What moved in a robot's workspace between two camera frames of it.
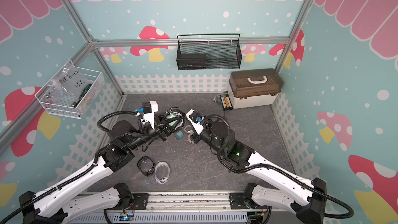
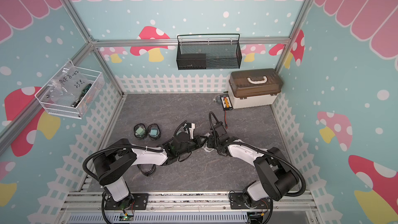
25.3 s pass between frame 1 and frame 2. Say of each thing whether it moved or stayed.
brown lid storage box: stayed
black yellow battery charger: stayed
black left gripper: moved
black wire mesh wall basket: stayed
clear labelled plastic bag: stayed
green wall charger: moved
